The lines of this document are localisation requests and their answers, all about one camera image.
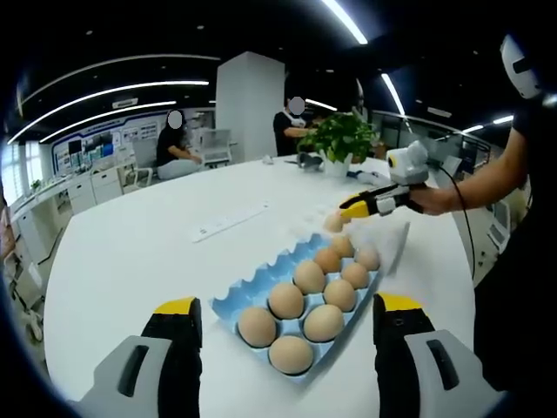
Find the blue white plush toy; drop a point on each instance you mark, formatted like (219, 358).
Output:
(370, 176)

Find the blue egg tray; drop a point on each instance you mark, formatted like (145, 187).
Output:
(257, 283)

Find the grey rounded gadget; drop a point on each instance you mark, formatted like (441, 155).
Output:
(311, 161)

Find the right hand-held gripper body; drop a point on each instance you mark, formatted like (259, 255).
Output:
(409, 163)

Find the group of brown eggs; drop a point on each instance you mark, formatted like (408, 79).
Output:
(286, 300)

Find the brown hen egg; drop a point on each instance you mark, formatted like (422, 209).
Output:
(334, 223)

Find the white worn device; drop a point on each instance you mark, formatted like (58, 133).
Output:
(509, 52)

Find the blue framed wall display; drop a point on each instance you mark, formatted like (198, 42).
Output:
(95, 146)

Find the white table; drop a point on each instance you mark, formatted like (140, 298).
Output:
(130, 261)

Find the white mesh office chair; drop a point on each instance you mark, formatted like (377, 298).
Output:
(141, 167)
(215, 146)

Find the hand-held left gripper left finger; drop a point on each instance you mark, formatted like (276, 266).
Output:
(174, 348)

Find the small white object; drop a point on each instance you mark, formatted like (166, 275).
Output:
(267, 160)

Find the white square pillar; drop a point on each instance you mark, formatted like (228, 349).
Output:
(248, 104)

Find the green potted plant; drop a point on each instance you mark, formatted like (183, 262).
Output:
(339, 135)

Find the person's right hand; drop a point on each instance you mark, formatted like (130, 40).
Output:
(433, 201)

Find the person's black shirt torso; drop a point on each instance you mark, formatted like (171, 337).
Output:
(518, 283)

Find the white ceiling air vent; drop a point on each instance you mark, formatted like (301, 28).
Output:
(125, 103)

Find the ceiling light strip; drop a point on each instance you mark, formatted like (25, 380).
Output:
(348, 24)
(393, 93)
(165, 83)
(130, 109)

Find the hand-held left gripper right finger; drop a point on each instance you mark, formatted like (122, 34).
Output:
(400, 348)

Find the white low cabinet row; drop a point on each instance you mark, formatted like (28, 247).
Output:
(104, 183)

